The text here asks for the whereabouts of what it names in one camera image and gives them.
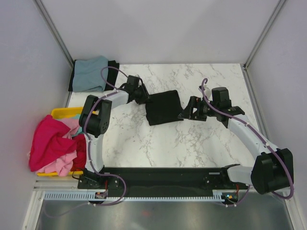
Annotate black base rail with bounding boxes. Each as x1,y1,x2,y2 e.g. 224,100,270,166
78,167,250,198

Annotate red t-shirt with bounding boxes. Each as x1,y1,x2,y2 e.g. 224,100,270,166
71,134,87,171

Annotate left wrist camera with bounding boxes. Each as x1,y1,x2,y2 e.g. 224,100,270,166
124,75,143,91

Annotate folded black t-shirt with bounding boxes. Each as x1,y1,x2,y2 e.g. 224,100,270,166
68,60,120,92

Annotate left aluminium frame post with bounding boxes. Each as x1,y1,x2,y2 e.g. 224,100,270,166
33,0,73,67

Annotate yellow plastic bin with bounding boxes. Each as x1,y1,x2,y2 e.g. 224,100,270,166
37,107,83,177

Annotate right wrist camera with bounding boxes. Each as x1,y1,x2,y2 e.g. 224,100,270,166
204,86,232,110

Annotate white cable duct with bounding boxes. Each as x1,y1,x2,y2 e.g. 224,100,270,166
44,190,224,202

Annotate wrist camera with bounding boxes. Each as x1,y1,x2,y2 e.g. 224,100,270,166
124,75,143,91
204,86,232,110

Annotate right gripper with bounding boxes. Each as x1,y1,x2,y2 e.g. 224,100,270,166
178,96,219,122

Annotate teal t-shirt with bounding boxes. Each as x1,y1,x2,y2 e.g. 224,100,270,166
74,114,83,137

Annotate aluminium frame post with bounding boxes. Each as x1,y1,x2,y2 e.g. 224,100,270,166
242,0,287,69
33,0,73,67

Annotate right aluminium frame post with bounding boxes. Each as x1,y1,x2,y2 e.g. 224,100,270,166
242,0,287,69

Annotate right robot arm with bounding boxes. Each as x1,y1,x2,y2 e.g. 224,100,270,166
178,96,294,199

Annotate folded light blue t-shirt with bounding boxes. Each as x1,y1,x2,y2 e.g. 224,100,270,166
71,56,108,92

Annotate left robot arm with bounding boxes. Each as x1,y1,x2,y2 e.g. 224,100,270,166
78,84,150,189

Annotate magenta t-shirt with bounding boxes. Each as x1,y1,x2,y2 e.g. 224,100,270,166
29,115,77,172

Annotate black t-shirt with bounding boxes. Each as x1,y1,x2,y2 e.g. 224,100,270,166
145,90,183,126
68,60,120,92

